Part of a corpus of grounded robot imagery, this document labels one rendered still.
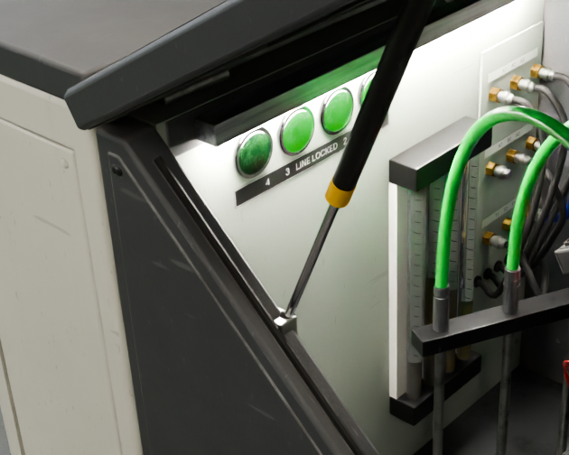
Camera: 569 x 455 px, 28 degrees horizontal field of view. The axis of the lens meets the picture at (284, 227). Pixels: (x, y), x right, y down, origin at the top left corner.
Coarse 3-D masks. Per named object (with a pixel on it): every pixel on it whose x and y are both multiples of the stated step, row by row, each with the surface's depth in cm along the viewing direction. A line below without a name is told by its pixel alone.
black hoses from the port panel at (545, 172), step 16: (560, 112) 135; (560, 160) 137; (544, 176) 135; (560, 176) 138; (560, 192) 140; (544, 208) 140; (560, 208) 140; (528, 224) 139; (560, 224) 142; (528, 240) 143; (544, 240) 146; (528, 256) 147; (544, 256) 148; (528, 272) 142; (544, 272) 146; (544, 288) 144
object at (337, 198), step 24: (408, 0) 69; (432, 0) 68; (408, 24) 70; (408, 48) 71; (384, 72) 73; (384, 96) 74; (360, 120) 77; (360, 144) 78; (336, 168) 81; (360, 168) 80; (336, 192) 82; (312, 264) 89; (288, 312) 94
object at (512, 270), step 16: (544, 144) 118; (544, 160) 119; (528, 176) 121; (528, 192) 122; (512, 224) 125; (512, 240) 126; (512, 256) 127; (512, 272) 128; (512, 288) 129; (512, 304) 130
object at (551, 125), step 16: (496, 112) 105; (512, 112) 103; (528, 112) 101; (480, 128) 109; (544, 128) 99; (560, 128) 97; (464, 144) 112; (464, 160) 114; (448, 176) 117; (448, 192) 118; (448, 208) 119; (448, 224) 120; (448, 240) 122; (448, 256) 123; (448, 272) 125; (448, 288) 125
